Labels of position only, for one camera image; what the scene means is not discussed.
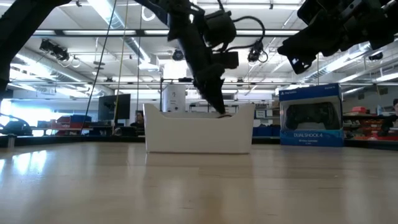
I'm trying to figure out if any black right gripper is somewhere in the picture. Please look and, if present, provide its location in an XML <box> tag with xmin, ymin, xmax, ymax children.
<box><xmin>277</xmin><ymin>0</ymin><xmax>376</xmax><ymax>76</ymax></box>

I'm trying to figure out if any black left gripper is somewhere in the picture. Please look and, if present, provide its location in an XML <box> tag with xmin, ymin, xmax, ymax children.
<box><xmin>167</xmin><ymin>0</ymin><xmax>240</xmax><ymax>115</ymax></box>

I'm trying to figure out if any white plastic bin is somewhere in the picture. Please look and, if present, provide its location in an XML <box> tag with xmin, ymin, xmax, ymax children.
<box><xmin>142</xmin><ymin>103</ymin><xmax>256</xmax><ymax>156</ymax></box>

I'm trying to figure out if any blue game controller box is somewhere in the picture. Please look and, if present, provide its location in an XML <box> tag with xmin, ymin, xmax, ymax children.
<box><xmin>279</xmin><ymin>83</ymin><xmax>345</xmax><ymax>147</ymax></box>

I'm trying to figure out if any white round column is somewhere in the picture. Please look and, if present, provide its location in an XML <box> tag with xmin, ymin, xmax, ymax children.
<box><xmin>162</xmin><ymin>84</ymin><xmax>187</xmax><ymax>113</ymax></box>

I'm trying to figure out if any black overhead mounted device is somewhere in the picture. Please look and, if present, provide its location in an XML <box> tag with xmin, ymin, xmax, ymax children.
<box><xmin>39</xmin><ymin>39</ymin><xmax>70</xmax><ymax>62</ymax></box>
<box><xmin>248</xmin><ymin>39</ymin><xmax>265</xmax><ymax>63</ymax></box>

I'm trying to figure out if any blue storage bin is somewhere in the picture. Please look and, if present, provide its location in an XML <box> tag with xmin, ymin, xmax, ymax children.
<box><xmin>253</xmin><ymin>124</ymin><xmax>280</xmax><ymax>138</ymax></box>

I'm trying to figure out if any person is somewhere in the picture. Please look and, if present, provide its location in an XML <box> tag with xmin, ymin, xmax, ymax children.
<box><xmin>134</xmin><ymin>110</ymin><xmax>146</xmax><ymax>128</ymax></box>
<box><xmin>377</xmin><ymin>98</ymin><xmax>398</xmax><ymax>138</ymax></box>

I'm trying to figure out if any red background shelf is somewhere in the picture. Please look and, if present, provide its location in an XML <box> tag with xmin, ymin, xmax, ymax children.
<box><xmin>343</xmin><ymin>105</ymin><xmax>398</xmax><ymax>141</ymax></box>

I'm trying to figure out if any black monitor screen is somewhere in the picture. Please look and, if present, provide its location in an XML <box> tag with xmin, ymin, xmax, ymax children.
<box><xmin>98</xmin><ymin>93</ymin><xmax>132</xmax><ymax>121</ymax></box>

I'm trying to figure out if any blue storage crate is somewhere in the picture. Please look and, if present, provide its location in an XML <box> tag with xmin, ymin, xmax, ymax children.
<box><xmin>70</xmin><ymin>114</ymin><xmax>93</xmax><ymax>129</ymax></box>

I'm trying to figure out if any red storage crate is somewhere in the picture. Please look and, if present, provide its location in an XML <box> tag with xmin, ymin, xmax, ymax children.
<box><xmin>55</xmin><ymin>116</ymin><xmax>72</xmax><ymax>136</ymax></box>

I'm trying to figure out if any dark background machine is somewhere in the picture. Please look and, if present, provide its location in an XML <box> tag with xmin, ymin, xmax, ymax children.
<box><xmin>0</xmin><ymin>112</ymin><xmax>34</xmax><ymax>137</ymax></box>

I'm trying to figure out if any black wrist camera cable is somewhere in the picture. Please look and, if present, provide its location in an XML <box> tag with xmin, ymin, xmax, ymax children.
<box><xmin>231</xmin><ymin>15</ymin><xmax>267</xmax><ymax>53</ymax></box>

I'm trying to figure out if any round black overhead camera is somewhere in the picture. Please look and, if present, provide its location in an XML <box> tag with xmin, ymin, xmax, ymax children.
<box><xmin>172</xmin><ymin>48</ymin><xmax>185</xmax><ymax>62</ymax></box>

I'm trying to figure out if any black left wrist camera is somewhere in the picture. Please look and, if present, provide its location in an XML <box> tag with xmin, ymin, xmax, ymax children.
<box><xmin>203</xmin><ymin>10</ymin><xmax>238</xmax><ymax>49</ymax></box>

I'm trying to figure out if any thin grey hanging cable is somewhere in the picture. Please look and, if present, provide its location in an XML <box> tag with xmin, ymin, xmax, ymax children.
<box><xmin>136</xmin><ymin>0</ymin><xmax>142</xmax><ymax>113</ymax></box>

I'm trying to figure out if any silver ceiling duct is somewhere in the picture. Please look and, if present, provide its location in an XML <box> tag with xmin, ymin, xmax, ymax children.
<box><xmin>86</xmin><ymin>0</ymin><xmax>162</xmax><ymax>72</ymax></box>

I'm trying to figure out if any yellow hanging rope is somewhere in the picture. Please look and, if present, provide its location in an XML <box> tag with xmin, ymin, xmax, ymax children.
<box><xmin>112</xmin><ymin>0</ymin><xmax>129</xmax><ymax>135</ymax></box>

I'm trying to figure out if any black hanging cable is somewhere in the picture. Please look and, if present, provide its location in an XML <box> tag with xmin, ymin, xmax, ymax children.
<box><xmin>80</xmin><ymin>0</ymin><xmax>118</xmax><ymax>135</ymax></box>

